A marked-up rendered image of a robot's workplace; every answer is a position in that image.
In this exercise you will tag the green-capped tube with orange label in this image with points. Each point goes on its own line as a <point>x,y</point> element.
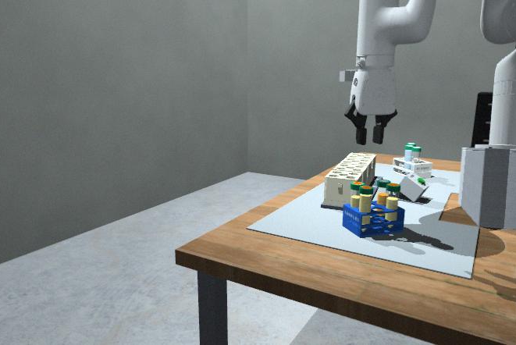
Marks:
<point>365,202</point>

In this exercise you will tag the white bucket adapter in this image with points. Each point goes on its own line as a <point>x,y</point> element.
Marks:
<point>354,168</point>
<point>356,161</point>
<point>365,156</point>

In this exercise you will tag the grey table surface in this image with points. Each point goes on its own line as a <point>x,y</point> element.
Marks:
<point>425,242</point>

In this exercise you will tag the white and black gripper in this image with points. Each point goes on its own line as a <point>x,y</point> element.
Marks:
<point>375,95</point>

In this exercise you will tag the cream bucket adapter with holes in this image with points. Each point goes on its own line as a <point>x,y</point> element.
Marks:
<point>337,187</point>

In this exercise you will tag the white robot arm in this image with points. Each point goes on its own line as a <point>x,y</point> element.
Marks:
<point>382,25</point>

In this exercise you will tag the green-capped tube with orange cap dot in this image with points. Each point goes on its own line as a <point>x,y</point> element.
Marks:
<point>392,198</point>
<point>355,195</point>

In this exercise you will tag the blue tube rack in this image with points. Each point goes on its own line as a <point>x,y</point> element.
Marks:
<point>352,220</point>

